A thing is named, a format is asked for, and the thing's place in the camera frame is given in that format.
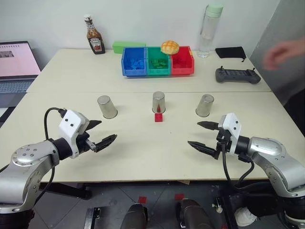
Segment dark rounded shape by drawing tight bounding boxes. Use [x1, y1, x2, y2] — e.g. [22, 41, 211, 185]
[120, 203, 149, 229]
[175, 198, 214, 229]

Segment green plastic bin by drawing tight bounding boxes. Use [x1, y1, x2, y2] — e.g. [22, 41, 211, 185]
[145, 46, 172, 77]

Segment upturned steel cup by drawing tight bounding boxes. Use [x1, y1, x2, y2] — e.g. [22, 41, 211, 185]
[96, 95, 119, 119]
[195, 94, 214, 118]
[151, 91, 167, 114]

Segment blue plastic pieces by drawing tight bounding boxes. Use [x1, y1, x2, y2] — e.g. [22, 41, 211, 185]
[128, 58, 146, 71]

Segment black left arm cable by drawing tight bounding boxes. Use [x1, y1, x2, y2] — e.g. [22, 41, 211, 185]
[35, 107, 68, 206]

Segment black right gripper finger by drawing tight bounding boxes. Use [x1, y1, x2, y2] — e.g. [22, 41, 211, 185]
[196, 121, 220, 132]
[187, 140, 219, 158]

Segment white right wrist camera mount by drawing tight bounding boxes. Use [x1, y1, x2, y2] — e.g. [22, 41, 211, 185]
[218, 113, 242, 155]

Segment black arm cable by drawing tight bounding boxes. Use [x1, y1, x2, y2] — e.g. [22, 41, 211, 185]
[35, 107, 68, 206]
[220, 142, 255, 190]

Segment black fabric pouch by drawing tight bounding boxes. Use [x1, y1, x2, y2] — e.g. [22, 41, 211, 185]
[215, 46, 246, 62]

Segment green plastic pieces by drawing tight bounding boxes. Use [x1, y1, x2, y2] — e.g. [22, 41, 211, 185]
[151, 58, 168, 69]

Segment blue plastic bin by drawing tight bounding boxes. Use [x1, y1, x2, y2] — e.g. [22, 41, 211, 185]
[121, 46, 149, 77]

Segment black metal floor frame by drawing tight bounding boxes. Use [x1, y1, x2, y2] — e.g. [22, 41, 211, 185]
[83, 207, 102, 229]

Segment clear green-capped water bottle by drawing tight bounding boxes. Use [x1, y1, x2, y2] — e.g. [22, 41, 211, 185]
[198, 3, 225, 59]

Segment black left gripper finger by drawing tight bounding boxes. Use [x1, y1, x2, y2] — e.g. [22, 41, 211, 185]
[94, 134, 118, 153]
[86, 120, 103, 132]

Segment grey handheld controller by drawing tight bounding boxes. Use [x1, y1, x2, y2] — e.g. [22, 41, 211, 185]
[215, 67, 262, 84]

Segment open laptop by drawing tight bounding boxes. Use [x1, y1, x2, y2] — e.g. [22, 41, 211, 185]
[0, 41, 42, 108]

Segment crumpled white cloth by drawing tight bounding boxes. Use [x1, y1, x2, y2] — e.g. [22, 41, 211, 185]
[234, 207, 258, 226]

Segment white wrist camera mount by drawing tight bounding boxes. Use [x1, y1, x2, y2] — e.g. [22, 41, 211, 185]
[58, 109, 91, 159]
[218, 113, 242, 155]

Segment black table leg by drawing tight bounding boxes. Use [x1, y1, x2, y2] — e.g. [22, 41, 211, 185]
[40, 182, 92, 201]

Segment red plastic bin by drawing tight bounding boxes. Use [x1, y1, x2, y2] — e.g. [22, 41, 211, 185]
[169, 45, 195, 76]

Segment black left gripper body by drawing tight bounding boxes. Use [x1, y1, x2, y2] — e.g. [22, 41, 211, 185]
[76, 124, 97, 155]

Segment golden bread bun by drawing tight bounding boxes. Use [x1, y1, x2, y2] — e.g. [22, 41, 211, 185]
[160, 40, 181, 56]

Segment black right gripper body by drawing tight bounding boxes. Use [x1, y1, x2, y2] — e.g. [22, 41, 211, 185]
[213, 129, 233, 160]

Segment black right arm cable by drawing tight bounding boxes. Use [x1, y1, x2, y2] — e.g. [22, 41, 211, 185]
[220, 142, 255, 190]

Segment ketchup bottle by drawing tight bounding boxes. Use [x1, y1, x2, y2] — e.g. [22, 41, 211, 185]
[83, 14, 106, 55]

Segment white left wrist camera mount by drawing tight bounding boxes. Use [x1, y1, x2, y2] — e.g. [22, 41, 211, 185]
[58, 109, 91, 159]

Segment person's bare hand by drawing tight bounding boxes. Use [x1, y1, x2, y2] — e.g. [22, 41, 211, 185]
[264, 39, 305, 71]

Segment green rectangular box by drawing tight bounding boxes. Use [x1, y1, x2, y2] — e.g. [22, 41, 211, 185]
[112, 41, 147, 55]

